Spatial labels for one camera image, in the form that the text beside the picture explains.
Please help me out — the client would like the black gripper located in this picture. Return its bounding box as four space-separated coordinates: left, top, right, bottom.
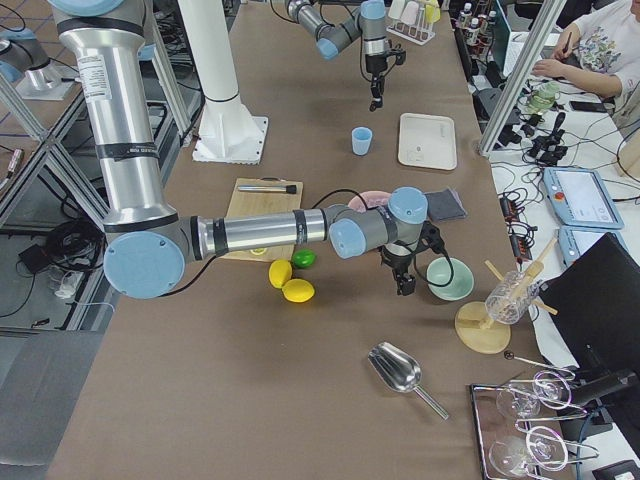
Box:
380 243 416 295
364 52 390 108

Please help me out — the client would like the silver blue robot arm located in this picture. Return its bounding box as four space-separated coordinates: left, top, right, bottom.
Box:
48 1 429 299

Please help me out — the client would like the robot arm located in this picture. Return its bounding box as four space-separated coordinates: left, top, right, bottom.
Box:
268 1 406 112

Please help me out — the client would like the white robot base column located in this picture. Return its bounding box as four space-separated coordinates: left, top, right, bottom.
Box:
179 0 268 165

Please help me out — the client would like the blue paper cup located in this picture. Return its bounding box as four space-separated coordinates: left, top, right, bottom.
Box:
351 126 373 156

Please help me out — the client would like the pale green plastic cup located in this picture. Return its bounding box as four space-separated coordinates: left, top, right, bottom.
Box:
388 0 405 20

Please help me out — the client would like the wooden cup tree stand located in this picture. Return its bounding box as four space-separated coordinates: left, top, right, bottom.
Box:
455 237 558 354

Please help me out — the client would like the pink bowl of ice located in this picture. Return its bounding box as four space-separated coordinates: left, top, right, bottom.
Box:
348 190 391 212

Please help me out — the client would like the yellow plastic cup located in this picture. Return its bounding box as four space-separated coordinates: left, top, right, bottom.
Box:
424 0 441 24

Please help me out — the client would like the metal ice scoop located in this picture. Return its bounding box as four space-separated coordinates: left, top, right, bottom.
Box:
368 341 450 420

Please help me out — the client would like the clear textured glass cup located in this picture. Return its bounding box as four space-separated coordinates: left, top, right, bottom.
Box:
485 271 541 325

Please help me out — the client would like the mint green bowl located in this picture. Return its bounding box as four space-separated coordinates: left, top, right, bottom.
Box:
426 257 475 301

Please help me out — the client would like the cream rabbit tray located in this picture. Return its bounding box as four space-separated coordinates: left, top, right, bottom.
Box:
398 113 457 171

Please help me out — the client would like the grey folded cloth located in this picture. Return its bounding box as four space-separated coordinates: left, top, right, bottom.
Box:
425 188 467 222

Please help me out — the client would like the green lime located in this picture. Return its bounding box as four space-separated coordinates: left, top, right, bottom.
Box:
291 249 317 269

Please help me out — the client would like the yellow lemon front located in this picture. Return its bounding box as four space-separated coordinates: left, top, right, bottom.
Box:
282 278 315 303

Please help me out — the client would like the yellow lemon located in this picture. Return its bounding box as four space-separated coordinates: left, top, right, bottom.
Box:
268 259 293 289
282 278 315 303

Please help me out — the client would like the yellow lemon back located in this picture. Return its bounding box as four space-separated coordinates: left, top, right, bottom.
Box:
268 259 293 289

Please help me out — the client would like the steel muddler black tip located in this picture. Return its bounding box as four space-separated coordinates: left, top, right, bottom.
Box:
237 184 297 195

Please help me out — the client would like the upper hanging wine glass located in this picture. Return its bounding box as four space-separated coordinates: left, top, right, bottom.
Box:
496 370 572 420

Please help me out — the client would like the hanging wine glass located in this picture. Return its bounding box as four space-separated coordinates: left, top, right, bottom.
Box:
489 426 569 479
496 370 572 420

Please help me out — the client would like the wooden cutting board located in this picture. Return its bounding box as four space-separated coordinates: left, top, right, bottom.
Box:
224 177 303 263

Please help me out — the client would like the black monitor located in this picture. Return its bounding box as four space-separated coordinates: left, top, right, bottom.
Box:
540 233 639 373

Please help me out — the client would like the blue teach pendant tablet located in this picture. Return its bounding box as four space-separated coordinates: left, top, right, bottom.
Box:
542 167 624 230

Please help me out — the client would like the wine glass rack tray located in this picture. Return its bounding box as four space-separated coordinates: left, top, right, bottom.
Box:
469 369 599 479

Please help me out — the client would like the lower hanging wine glass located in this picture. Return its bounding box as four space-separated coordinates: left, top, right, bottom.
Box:
489 426 569 479

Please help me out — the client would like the seated person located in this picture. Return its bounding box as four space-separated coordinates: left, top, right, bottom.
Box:
531 0 640 141

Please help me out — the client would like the white wire cup rack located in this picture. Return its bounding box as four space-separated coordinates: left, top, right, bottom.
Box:
386 10 436 46

